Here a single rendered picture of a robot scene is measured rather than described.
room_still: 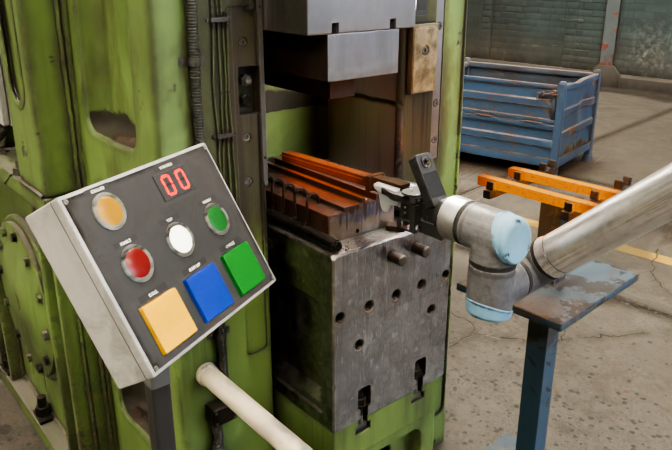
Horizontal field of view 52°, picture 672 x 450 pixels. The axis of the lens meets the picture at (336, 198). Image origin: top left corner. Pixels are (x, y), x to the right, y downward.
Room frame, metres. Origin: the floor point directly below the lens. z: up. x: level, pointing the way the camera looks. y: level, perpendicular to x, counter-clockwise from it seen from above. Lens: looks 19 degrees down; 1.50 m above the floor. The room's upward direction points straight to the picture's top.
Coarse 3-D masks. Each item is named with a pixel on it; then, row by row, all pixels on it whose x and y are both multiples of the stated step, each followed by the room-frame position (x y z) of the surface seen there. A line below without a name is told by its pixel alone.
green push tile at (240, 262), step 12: (228, 252) 1.06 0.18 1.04; (240, 252) 1.08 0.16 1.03; (252, 252) 1.10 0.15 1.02; (228, 264) 1.04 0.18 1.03; (240, 264) 1.06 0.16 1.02; (252, 264) 1.09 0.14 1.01; (240, 276) 1.05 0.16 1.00; (252, 276) 1.07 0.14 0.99; (264, 276) 1.09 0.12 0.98; (240, 288) 1.03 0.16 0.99
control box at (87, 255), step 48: (96, 192) 0.93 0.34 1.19; (144, 192) 1.00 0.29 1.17; (192, 192) 1.09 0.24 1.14; (48, 240) 0.89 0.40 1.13; (96, 240) 0.88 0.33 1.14; (144, 240) 0.95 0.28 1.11; (192, 240) 1.02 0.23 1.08; (240, 240) 1.11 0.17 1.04; (96, 288) 0.85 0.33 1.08; (144, 288) 0.90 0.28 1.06; (96, 336) 0.86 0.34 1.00; (144, 336) 0.85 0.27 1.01; (192, 336) 0.91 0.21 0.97
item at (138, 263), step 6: (132, 252) 0.91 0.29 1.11; (138, 252) 0.92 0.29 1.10; (144, 252) 0.93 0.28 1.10; (126, 258) 0.90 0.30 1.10; (132, 258) 0.91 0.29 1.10; (138, 258) 0.91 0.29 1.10; (144, 258) 0.92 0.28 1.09; (126, 264) 0.89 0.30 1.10; (132, 264) 0.90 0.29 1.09; (138, 264) 0.91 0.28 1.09; (144, 264) 0.92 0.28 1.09; (150, 264) 0.93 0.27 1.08; (132, 270) 0.89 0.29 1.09; (138, 270) 0.90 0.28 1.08; (144, 270) 0.91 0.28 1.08; (138, 276) 0.90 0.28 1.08; (144, 276) 0.91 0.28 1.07
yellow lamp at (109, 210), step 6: (102, 198) 0.93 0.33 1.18; (108, 198) 0.94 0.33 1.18; (102, 204) 0.92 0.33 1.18; (108, 204) 0.93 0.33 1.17; (114, 204) 0.94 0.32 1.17; (102, 210) 0.92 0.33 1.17; (108, 210) 0.93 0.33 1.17; (114, 210) 0.93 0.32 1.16; (120, 210) 0.94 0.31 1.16; (102, 216) 0.91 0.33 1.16; (108, 216) 0.92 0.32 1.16; (114, 216) 0.93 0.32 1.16; (120, 216) 0.94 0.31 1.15; (108, 222) 0.91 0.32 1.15; (114, 222) 0.92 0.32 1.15
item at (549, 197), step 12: (480, 180) 1.65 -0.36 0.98; (492, 180) 1.62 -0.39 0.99; (504, 180) 1.62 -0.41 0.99; (516, 192) 1.57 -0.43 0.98; (528, 192) 1.54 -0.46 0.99; (540, 192) 1.52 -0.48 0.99; (552, 192) 1.52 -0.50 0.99; (552, 204) 1.50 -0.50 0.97; (576, 204) 1.45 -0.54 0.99; (588, 204) 1.44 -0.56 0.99
